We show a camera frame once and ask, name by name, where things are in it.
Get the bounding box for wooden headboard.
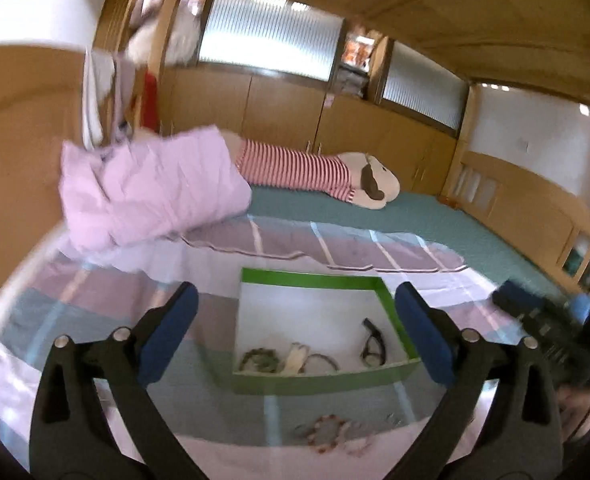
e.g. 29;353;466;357
0;45;166;311

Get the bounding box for red brown bead bracelet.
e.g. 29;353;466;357
306;414;352;455

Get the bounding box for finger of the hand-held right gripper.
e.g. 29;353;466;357
520;307;583;366
492;280;548;318

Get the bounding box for folded bedding on shelf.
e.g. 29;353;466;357
125;0;206;66

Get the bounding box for thin brown hairband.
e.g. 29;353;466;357
302;353;339;374

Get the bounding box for wooden wall cabinets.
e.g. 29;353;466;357
157;67;461;196

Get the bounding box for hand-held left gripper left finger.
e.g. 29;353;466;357
29;281;206;480

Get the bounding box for pink folded quilt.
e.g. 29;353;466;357
60;127;253;256

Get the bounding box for wide frosted glass window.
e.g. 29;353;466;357
197;0;346;83

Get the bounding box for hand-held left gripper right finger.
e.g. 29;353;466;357
390;281;563;480

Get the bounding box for striped long plush toy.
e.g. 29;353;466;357
222;132;402;211

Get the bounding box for green cardboard box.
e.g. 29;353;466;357
231;267;422;396

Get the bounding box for dark bead bracelet with charm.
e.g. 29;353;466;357
239;347;282;374

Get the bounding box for red hanging garment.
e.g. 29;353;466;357
140;72;162;133

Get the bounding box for narrow frosted glass window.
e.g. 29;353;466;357
380;40;468;133

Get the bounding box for wooden bunk frame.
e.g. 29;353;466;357
95;0;590;111

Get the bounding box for plaid blanket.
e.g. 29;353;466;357
0;212;576;480

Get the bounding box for pink bead bracelet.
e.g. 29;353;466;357
344;429;377;457

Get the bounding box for wooden footboard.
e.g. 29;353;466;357
442;152;590;296

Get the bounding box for green bed mat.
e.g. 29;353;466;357
247;185;571;306

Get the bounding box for white hanging garment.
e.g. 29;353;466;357
82;50;119;151

